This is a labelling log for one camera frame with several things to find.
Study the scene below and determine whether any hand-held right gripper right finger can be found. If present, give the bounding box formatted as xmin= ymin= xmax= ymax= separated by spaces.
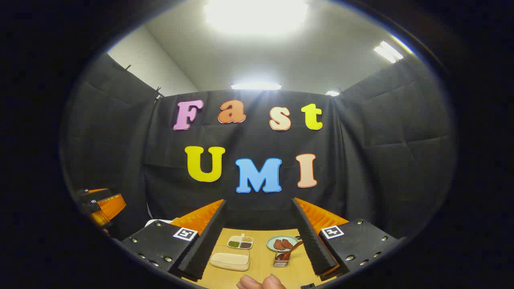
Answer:
xmin=291 ymin=197 xmax=406 ymax=281

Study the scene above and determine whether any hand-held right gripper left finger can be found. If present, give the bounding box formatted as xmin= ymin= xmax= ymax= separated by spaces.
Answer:
xmin=120 ymin=199 xmax=228 ymax=281

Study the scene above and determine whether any brown wooden spoon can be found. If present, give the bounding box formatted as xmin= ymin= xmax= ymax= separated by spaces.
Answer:
xmin=275 ymin=241 xmax=304 ymax=261

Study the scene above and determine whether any clear box of rice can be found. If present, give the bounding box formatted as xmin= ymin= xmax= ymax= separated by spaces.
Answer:
xmin=209 ymin=250 xmax=250 ymax=272

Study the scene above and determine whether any metal wire chopstick holder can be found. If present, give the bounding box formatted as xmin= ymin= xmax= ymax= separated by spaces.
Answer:
xmin=273 ymin=251 xmax=292 ymax=268

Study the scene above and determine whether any white divided dish of beans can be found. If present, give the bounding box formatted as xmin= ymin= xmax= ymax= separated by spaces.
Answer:
xmin=227 ymin=234 xmax=254 ymax=250

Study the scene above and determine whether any pale green plate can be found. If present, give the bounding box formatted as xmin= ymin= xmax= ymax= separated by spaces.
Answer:
xmin=267 ymin=235 xmax=300 ymax=252

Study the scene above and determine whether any black backdrop cloth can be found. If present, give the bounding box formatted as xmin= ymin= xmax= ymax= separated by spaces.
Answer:
xmin=60 ymin=52 xmax=458 ymax=241

